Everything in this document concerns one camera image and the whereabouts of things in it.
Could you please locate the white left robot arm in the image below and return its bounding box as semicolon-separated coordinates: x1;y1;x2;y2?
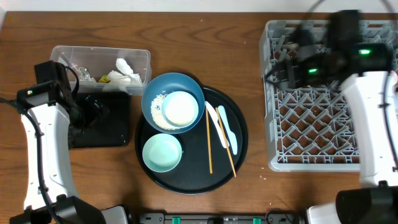
1;60;132;224

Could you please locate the grey dishwasher rack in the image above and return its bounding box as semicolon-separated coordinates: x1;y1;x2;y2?
259;20;397;172

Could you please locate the black rail at table edge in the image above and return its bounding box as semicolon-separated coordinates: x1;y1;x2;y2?
137;210;308;224

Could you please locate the wooden chopstick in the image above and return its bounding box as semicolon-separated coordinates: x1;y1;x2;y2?
215;106;236;177
205;108;213;174

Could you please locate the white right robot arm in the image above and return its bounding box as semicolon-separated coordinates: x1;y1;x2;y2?
272;10;397;223

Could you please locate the white plastic knife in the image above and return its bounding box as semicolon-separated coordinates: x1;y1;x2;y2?
205;101;226;149

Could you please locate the clear plastic waste bin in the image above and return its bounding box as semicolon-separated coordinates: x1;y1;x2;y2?
50;45;152;96

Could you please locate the dark blue bowl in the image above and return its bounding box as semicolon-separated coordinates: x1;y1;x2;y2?
141;72;205;134

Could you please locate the round black serving tray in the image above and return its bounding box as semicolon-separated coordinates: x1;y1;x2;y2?
134;86;248;195

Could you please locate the right wooden chopstick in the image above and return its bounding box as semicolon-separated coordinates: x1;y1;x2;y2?
215;106;236;177

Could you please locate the left wooden chopstick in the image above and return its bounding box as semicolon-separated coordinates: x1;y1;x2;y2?
205;108;213;174

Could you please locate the light blue small bowl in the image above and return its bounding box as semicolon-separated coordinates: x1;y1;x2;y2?
161;91;198;128

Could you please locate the white napkin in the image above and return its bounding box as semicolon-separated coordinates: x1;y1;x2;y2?
103;58;142;91

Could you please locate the silver yellow snack wrapper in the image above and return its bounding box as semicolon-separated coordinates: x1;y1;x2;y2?
76;67;111;84

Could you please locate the black rectangular tray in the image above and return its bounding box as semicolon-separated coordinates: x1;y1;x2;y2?
68;91;130;148

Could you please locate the light blue plastic knife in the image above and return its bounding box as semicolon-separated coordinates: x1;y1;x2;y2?
218;105;238;155

